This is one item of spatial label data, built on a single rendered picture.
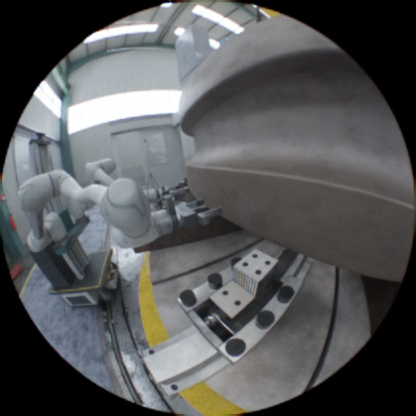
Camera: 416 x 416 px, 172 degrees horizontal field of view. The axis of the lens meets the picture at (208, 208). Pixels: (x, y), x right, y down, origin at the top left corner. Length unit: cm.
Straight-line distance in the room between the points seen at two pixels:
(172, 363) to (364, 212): 89
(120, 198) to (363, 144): 70
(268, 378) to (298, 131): 112
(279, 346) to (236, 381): 30
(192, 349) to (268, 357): 41
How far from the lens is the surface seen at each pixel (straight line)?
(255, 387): 90
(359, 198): 44
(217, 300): 50
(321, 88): 61
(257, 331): 54
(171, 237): 145
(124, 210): 30
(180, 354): 77
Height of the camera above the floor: 119
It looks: 23 degrees down
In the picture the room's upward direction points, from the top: 7 degrees counter-clockwise
